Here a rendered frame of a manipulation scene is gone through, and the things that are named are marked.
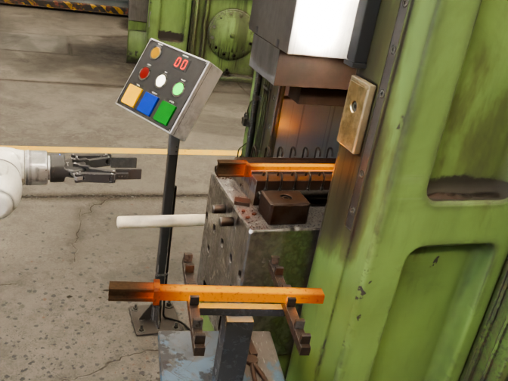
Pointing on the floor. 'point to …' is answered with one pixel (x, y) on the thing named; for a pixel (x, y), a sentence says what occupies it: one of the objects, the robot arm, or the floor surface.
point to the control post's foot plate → (143, 313)
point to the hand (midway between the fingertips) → (128, 168)
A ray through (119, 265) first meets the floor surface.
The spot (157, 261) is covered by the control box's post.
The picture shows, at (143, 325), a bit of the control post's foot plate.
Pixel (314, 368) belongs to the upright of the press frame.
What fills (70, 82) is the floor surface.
